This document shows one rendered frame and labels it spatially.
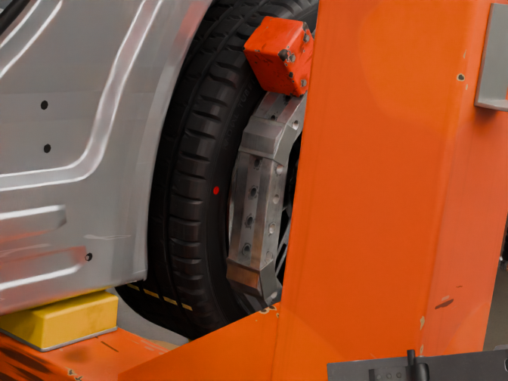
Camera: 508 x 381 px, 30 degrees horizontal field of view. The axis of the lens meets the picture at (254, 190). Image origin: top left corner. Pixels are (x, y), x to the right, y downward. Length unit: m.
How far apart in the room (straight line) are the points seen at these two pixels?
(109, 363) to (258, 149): 0.37
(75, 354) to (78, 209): 0.19
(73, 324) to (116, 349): 0.07
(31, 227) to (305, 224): 0.39
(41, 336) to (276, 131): 0.43
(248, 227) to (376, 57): 0.59
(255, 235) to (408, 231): 0.54
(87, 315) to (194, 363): 0.26
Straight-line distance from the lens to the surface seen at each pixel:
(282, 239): 1.60
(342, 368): 0.80
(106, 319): 1.33
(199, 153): 1.37
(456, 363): 0.76
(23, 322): 1.29
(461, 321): 0.96
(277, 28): 1.36
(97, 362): 1.25
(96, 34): 1.23
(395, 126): 0.86
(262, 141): 1.35
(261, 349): 1.02
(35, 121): 1.19
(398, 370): 0.78
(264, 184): 1.36
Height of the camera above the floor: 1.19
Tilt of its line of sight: 13 degrees down
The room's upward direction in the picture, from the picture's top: 7 degrees clockwise
